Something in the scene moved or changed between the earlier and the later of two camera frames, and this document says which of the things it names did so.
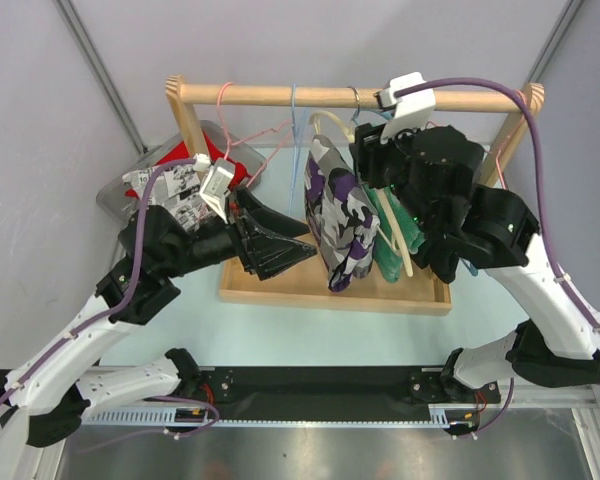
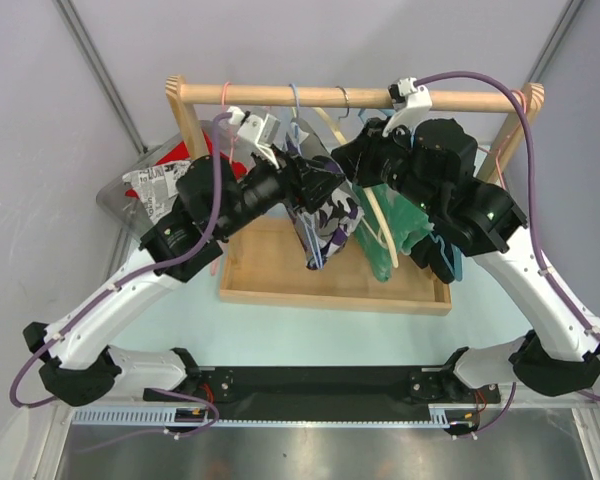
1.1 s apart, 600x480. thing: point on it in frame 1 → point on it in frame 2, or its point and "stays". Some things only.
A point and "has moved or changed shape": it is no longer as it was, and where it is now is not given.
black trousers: (445, 243) stays
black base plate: (396, 393) stays
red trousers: (183, 153) stays
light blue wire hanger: (296, 141) has moved or changed shape
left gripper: (258, 250) → (303, 182)
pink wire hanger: (501, 146) stays
